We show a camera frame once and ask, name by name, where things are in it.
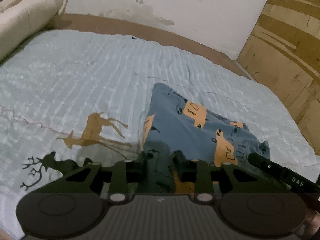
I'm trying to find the blue patterned pants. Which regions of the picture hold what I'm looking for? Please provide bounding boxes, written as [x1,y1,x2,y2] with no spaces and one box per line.
[139,82,271,196]

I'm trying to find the light blue quilted bedspread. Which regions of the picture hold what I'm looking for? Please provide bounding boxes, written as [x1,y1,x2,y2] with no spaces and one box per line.
[1,30,319,239]

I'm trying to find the wooden wardrobe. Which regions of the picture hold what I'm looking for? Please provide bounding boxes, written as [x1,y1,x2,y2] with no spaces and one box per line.
[237,0,319,154]

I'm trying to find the cream rolled comforter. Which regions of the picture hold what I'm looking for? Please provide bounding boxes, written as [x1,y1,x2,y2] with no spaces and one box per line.
[1,0,68,60]

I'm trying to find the brown bed frame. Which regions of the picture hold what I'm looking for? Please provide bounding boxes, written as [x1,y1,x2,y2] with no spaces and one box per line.
[49,14,250,79]

